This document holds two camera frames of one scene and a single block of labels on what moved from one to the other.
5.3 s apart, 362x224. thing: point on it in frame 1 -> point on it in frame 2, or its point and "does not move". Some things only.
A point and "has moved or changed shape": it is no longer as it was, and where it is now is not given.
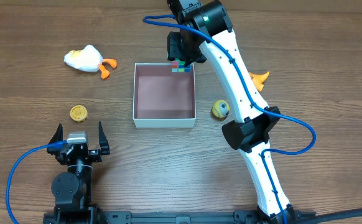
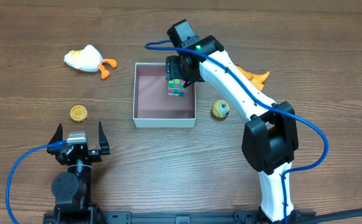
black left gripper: (78, 152) does not move
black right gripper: (175, 50) -> (172, 72)
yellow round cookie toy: (78, 113) does not move
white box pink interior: (162, 99) does not move
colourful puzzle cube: (178, 66) has moved or changed shape
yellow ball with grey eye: (220, 110) does not move
